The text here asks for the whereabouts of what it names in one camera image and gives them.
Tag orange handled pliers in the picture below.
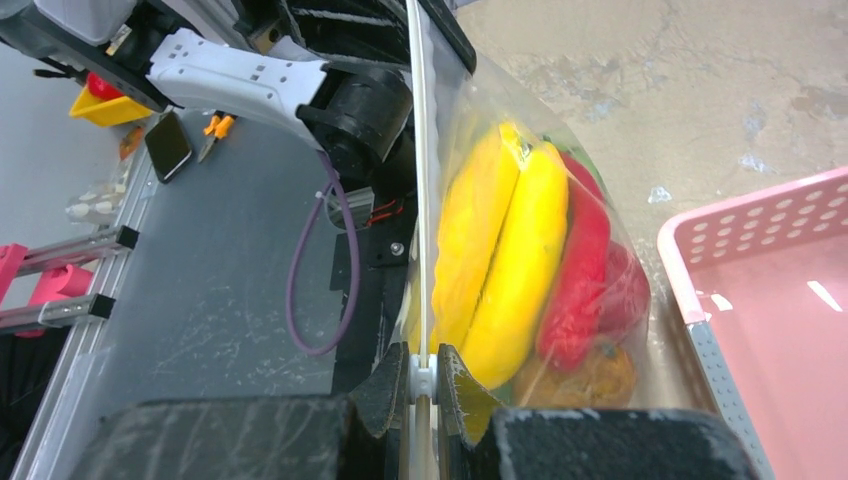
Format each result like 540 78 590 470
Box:
197 110 237 163

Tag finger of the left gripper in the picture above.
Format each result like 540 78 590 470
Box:
231 0 478 75

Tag clear zip top bag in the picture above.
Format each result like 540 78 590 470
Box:
397 0 704 480

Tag yellow banana bunch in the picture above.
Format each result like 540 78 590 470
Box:
428 122 569 390

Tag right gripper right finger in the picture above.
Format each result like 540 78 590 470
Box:
436 345 758 479

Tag yellow lemon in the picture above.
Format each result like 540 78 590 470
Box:
511 340 637 408

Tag yellow plastic bin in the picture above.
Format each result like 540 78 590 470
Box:
68 87 152 127

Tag pink clamp fixture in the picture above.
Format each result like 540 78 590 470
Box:
1 239 111 338

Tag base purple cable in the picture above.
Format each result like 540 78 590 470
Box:
284 152 362 359

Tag red chili pepper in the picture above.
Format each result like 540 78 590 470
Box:
536 152 611 372

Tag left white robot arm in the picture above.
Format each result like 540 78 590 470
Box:
1 1 416 196

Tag black smartphone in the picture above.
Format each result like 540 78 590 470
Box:
144 111 193 184

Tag pink plastic basket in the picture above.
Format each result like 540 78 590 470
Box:
657 168 847 479

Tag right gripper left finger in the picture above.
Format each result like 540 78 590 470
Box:
71 343 410 479

